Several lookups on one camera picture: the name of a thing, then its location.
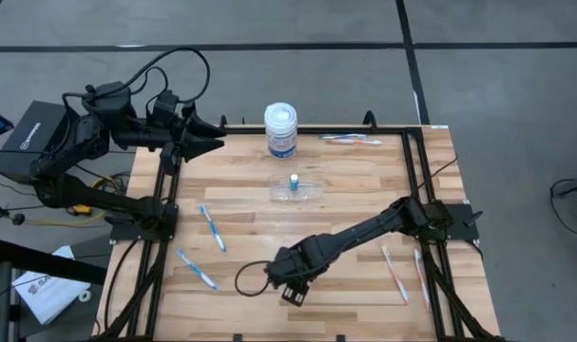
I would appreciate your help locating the clear acrylic organizer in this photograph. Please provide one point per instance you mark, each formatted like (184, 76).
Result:
(312, 190)

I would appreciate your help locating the white tape roll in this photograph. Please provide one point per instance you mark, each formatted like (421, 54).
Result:
(80, 296)

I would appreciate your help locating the blue mouthwash bottle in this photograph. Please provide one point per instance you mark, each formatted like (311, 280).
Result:
(294, 183)

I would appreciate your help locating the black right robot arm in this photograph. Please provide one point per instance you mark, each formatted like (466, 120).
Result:
(364, 228)

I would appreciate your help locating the white paper bag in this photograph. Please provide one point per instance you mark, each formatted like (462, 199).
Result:
(48, 297)

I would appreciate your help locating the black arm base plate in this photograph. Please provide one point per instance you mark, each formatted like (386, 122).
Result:
(126, 233)
(461, 230)

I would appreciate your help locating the black metal stand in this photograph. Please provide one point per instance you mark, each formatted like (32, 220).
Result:
(41, 261)

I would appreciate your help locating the black table frame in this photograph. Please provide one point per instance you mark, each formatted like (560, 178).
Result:
(250, 129)

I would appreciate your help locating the white wipes canister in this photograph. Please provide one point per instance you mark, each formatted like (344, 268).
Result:
(281, 130)

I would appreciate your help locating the orange toothbrush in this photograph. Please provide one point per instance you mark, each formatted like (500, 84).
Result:
(422, 280)
(395, 274)
(359, 142)

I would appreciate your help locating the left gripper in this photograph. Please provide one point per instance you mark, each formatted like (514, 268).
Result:
(145, 135)

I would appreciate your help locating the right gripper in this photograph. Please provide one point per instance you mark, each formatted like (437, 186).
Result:
(293, 266)

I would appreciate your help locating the black cardboard box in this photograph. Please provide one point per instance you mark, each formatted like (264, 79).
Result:
(41, 119)

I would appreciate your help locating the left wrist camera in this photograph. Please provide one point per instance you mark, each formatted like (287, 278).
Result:
(164, 107)

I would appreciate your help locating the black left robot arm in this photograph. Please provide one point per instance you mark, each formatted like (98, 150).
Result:
(102, 200)

